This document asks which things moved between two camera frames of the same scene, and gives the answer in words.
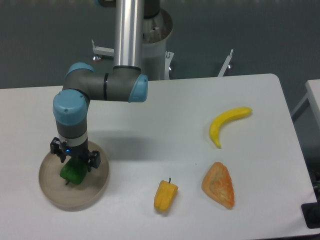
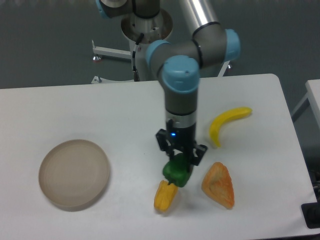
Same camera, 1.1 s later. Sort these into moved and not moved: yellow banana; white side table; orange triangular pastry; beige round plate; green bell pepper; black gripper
Moved: black gripper; green bell pepper
Not moved: beige round plate; white side table; yellow banana; orange triangular pastry
